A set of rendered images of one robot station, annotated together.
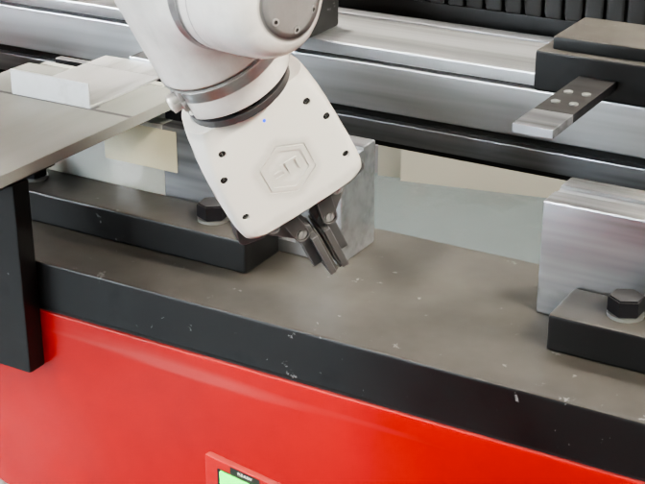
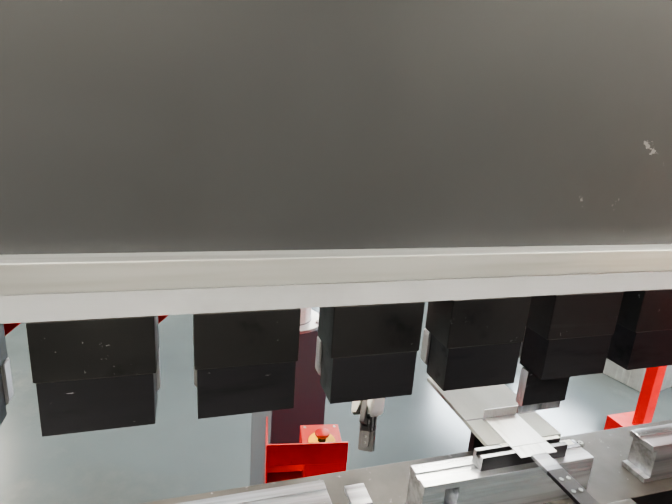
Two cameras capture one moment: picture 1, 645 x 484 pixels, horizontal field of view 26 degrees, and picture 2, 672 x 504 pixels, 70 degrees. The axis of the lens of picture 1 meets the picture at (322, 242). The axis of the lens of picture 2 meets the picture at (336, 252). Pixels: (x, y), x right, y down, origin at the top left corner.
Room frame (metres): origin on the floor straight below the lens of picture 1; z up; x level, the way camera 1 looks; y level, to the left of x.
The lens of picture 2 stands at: (1.48, -0.72, 1.61)
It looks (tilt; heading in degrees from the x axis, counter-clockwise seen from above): 16 degrees down; 132
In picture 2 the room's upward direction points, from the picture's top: 4 degrees clockwise
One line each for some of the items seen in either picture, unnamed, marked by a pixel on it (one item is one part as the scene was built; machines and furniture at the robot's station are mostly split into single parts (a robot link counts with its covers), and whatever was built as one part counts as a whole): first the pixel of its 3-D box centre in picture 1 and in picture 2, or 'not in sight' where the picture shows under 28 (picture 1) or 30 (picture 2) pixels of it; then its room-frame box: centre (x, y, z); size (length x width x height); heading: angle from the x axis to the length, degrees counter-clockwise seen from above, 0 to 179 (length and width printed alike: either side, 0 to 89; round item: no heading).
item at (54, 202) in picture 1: (120, 213); not in sight; (1.15, 0.18, 0.89); 0.30 x 0.05 x 0.03; 60
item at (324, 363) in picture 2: not in sight; (367, 341); (1.03, -0.14, 1.26); 0.15 x 0.09 x 0.17; 60
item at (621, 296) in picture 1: (626, 304); not in sight; (0.92, -0.22, 0.91); 0.03 x 0.03 x 0.02
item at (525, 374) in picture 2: not in sight; (542, 388); (1.22, 0.19, 1.13); 0.10 x 0.02 x 0.10; 60
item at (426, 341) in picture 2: not in sight; (472, 333); (1.13, 0.04, 1.26); 0.15 x 0.09 x 0.17; 60
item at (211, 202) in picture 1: (213, 210); not in sight; (1.10, 0.09, 0.91); 0.03 x 0.03 x 0.02
